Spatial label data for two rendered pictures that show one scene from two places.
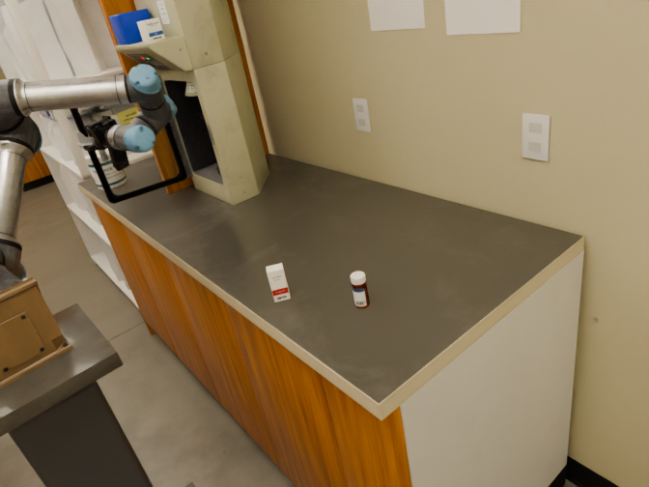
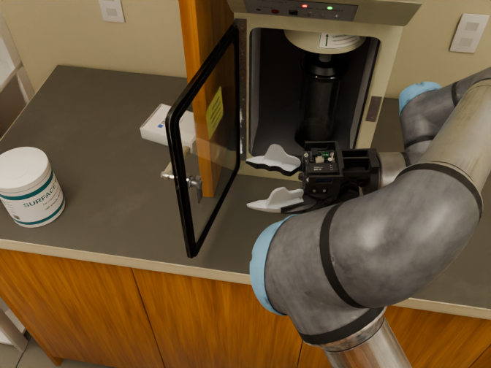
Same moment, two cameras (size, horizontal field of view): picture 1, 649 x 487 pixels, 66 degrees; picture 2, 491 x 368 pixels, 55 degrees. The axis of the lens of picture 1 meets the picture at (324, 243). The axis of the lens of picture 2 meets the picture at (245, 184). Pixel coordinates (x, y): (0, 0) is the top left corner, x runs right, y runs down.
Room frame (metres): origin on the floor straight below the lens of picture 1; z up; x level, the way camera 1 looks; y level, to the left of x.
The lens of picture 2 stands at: (1.32, 1.07, 1.85)
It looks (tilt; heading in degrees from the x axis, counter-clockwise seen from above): 48 degrees down; 313
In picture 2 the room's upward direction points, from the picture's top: straight up
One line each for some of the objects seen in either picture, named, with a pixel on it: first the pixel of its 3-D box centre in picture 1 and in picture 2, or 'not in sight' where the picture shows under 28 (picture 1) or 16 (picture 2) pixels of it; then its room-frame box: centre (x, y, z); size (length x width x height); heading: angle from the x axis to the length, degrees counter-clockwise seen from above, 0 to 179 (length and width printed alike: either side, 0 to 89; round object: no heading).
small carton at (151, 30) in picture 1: (151, 30); not in sight; (1.70, 0.39, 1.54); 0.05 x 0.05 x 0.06; 40
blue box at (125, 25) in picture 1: (132, 27); not in sight; (1.82, 0.47, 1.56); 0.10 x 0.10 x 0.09; 34
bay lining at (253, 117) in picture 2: (222, 121); (310, 72); (1.85, 0.27, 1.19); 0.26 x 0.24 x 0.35; 34
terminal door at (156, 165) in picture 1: (131, 141); (211, 147); (1.84, 0.62, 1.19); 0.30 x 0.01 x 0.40; 113
